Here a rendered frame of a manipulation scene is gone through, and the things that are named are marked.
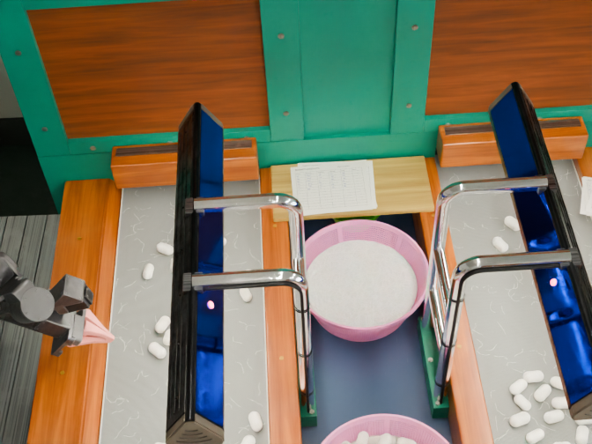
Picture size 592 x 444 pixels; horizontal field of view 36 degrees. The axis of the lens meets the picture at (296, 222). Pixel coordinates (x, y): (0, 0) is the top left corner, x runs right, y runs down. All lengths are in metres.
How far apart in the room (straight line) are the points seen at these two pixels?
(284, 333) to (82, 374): 0.37
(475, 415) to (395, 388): 0.19
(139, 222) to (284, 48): 0.49
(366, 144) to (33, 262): 0.75
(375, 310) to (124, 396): 0.50
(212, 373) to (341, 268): 0.59
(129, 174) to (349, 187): 0.46
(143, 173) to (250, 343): 0.43
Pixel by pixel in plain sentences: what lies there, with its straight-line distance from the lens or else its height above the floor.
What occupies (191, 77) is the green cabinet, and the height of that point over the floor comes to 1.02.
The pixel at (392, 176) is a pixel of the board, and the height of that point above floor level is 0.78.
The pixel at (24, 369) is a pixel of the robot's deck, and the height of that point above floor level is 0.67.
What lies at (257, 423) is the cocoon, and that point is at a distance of 1.63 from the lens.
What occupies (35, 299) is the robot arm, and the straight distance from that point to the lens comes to 1.55.
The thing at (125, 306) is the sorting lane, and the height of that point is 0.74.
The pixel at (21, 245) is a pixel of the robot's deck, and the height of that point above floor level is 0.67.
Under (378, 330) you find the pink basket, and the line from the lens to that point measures 1.75.
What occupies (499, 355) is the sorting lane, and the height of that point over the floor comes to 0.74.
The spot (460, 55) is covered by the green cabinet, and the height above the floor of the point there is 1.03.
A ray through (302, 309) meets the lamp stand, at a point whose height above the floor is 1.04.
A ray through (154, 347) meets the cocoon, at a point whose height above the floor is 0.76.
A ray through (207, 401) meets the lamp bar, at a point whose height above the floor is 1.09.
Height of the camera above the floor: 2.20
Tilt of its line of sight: 50 degrees down
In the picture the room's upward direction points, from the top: 3 degrees counter-clockwise
